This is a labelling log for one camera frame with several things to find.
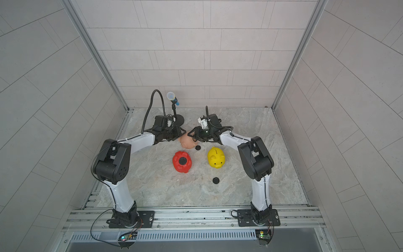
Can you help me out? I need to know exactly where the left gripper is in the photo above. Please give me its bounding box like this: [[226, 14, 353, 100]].
[[161, 126, 188, 142]]

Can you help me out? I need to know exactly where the pink piggy bank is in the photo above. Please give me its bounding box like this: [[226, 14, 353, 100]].
[[179, 134, 198, 149]]

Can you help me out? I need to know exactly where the red piggy bank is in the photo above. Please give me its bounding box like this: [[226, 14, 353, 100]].
[[172, 151, 192, 173]]

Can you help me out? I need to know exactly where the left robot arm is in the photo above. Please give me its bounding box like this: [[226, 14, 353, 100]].
[[91, 114, 186, 228]]

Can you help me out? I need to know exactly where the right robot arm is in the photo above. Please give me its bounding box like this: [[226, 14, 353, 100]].
[[187, 114, 280, 226]]

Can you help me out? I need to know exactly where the yellow piggy bank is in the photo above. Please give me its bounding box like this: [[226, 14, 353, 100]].
[[207, 147, 226, 169]]

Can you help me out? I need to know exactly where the black microphone stand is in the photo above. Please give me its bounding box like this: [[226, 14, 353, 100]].
[[166, 91, 184, 126]]

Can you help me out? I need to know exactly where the left circuit board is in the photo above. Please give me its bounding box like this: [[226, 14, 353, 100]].
[[118, 232, 137, 242]]

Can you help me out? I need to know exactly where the circuit board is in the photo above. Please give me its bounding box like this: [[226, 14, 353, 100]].
[[255, 230, 272, 246], [118, 232, 137, 242]]

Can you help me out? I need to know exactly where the right circuit board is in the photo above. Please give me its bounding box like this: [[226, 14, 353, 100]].
[[255, 230, 272, 246]]

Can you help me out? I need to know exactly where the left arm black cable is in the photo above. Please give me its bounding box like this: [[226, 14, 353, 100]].
[[141, 89, 167, 134]]

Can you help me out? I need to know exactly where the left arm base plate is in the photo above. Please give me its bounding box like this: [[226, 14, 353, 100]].
[[107, 210, 155, 228]]

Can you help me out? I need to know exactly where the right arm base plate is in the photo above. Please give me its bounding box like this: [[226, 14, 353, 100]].
[[236, 208, 281, 227]]

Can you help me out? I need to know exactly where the aluminium mounting rail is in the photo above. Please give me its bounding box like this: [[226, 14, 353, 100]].
[[62, 205, 326, 232]]

